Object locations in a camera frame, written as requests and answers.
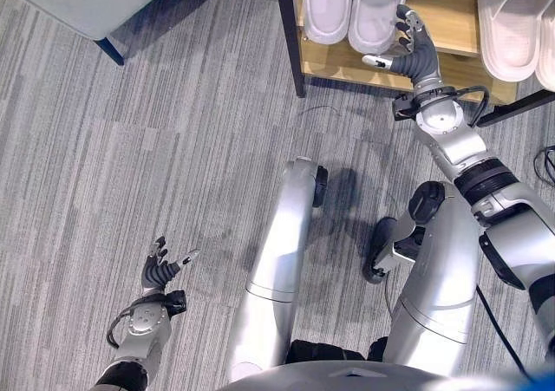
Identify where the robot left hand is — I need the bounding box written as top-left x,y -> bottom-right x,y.
141,235 -> 202,297

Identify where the robot right leg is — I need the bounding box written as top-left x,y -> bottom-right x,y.
362,180 -> 482,377

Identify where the wooden shoe rack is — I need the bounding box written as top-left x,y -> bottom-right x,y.
272,0 -> 555,128

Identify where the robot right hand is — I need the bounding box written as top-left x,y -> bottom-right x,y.
362,3 -> 444,88

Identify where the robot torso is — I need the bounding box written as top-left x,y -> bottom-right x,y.
216,338 -> 555,391

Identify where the grey closed-toe slipper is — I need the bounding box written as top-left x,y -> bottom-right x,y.
301,0 -> 357,45
348,0 -> 413,55

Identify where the white open-toe slipper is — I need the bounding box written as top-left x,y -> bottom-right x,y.
536,3 -> 555,92
477,0 -> 554,82

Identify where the grey upholstered sofa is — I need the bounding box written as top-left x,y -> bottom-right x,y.
0,0 -> 186,67

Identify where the robot leg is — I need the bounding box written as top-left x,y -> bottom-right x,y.
226,156 -> 330,383
362,180 -> 482,377

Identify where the robot left leg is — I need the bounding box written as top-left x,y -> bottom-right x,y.
226,156 -> 330,383

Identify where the black cable on floor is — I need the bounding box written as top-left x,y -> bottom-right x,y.
532,144 -> 555,192

